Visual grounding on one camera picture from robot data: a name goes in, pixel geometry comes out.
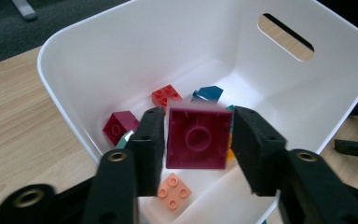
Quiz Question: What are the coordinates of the small orange toy brick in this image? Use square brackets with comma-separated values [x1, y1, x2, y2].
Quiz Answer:
[225, 133, 236, 163]

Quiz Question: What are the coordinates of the white metal stand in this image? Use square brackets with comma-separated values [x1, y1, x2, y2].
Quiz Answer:
[11, 0, 39, 22]

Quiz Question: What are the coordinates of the teal sloped toy brick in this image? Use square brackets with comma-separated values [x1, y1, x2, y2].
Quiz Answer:
[115, 129, 136, 149]

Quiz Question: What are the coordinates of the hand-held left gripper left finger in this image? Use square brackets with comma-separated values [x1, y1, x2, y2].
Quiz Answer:
[126, 105, 166, 198]

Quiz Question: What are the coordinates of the pink square toy brick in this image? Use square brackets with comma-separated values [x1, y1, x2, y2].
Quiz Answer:
[157, 172, 193, 211]

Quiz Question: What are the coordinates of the red square toy brick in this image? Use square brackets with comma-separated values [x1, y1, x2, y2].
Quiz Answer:
[151, 84, 184, 109]

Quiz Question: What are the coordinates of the dark blue sloped toy brick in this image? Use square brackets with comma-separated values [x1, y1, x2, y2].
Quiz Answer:
[190, 85, 225, 105]

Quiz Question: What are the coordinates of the magenta cube toy brick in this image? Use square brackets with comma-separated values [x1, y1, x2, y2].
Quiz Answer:
[165, 105, 234, 171]

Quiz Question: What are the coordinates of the dark magenta sloped toy brick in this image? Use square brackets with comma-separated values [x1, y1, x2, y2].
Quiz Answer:
[102, 110, 141, 147]

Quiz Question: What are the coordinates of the white plastic bin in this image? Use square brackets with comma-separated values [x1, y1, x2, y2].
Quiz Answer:
[36, 0, 358, 224]

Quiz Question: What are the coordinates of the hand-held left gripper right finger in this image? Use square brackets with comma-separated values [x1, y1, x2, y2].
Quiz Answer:
[230, 105, 289, 198]

